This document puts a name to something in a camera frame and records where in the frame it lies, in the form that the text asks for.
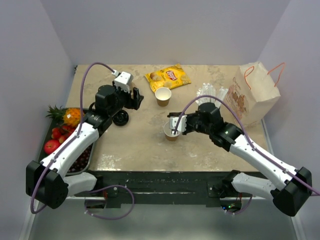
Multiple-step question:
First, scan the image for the dark grapes bunch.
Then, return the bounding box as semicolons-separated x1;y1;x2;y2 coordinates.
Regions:
67;144;93;175

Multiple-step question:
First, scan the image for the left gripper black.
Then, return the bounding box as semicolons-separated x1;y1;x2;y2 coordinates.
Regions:
108;80;144;117

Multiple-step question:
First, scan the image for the large red apple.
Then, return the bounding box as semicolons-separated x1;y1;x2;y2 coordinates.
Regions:
43;139;61;155

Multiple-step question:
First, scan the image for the grey fruit tray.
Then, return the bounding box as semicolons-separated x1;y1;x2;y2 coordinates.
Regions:
37;106;93;175

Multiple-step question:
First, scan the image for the toy pineapple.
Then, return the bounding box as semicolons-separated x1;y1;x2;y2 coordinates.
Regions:
46;105;85;128

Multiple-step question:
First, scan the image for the yellow Lays chips bag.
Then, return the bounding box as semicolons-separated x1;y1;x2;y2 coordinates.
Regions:
145;63;191;93

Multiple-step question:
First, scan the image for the small red fruits cluster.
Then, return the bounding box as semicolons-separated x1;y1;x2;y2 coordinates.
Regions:
51;125;76;144

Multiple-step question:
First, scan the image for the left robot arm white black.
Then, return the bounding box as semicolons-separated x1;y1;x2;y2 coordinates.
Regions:
25;85;144;209

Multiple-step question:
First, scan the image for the brown paper cup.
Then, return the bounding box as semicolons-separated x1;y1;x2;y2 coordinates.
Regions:
154;87;172;107
163;121;181;142

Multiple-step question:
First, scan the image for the brown paper takeout bag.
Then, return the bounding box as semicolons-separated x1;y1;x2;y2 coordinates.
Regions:
223;61;286;127

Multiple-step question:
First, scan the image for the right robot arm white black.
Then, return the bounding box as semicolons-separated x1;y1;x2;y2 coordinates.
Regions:
167;102;312;217

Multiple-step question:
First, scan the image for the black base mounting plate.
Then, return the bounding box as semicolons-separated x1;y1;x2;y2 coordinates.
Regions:
92;170;238;208

